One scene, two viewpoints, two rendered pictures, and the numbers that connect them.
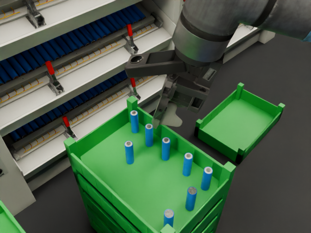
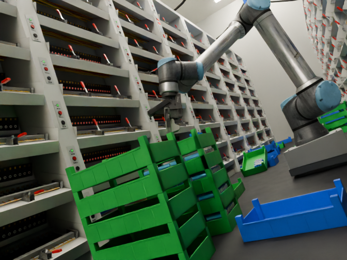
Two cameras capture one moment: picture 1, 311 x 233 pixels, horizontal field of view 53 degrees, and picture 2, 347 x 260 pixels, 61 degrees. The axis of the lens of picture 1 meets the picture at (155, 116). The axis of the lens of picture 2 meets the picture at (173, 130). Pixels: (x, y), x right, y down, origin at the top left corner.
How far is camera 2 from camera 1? 1.09 m
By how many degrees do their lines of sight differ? 55
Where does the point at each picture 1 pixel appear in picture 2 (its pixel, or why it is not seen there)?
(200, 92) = (178, 105)
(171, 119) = (174, 127)
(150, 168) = not seen: hidden behind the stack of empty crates
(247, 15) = (177, 70)
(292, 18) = (189, 67)
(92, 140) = not seen: hidden behind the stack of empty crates
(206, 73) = (176, 99)
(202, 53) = (171, 86)
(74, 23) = (114, 138)
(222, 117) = not seen: hidden behind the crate
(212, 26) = (169, 76)
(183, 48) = (164, 88)
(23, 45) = (97, 141)
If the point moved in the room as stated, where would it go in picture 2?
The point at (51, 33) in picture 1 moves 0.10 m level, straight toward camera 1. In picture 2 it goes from (107, 140) to (115, 133)
